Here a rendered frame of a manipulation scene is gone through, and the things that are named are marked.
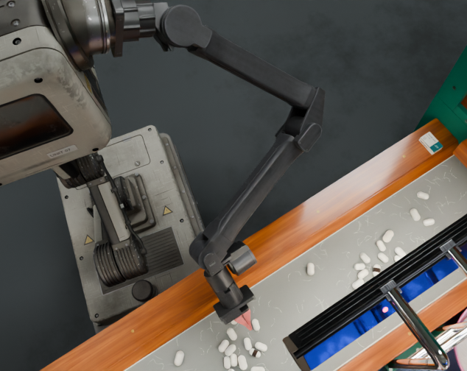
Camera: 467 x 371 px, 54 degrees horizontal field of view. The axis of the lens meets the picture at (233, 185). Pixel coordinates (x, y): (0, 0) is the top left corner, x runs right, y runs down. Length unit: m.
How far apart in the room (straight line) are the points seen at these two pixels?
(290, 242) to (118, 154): 0.82
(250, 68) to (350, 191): 0.54
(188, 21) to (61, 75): 0.26
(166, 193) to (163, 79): 0.97
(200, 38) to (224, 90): 1.51
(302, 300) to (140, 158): 0.85
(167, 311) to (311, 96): 0.69
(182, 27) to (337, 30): 1.81
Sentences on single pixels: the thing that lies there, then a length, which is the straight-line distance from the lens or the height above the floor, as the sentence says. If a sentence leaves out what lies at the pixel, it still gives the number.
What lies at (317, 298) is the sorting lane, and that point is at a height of 0.74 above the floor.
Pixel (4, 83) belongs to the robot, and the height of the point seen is 1.43.
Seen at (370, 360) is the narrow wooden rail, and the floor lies 0.77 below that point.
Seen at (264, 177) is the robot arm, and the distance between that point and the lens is 1.08.
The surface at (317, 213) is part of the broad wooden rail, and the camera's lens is 1.35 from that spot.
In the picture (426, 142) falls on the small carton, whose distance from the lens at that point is 1.48.
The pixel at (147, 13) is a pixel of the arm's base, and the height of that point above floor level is 1.37.
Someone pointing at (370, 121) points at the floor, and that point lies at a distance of 2.39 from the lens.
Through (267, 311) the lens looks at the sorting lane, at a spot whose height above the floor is 0.74.
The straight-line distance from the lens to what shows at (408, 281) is 0.99.
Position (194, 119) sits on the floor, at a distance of 2.38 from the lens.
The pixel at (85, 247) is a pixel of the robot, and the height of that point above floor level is 0.47.
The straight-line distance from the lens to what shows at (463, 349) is 1.41.
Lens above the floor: 2.05
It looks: 68 degrees down
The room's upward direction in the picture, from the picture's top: 12 degrees counter-clockwise
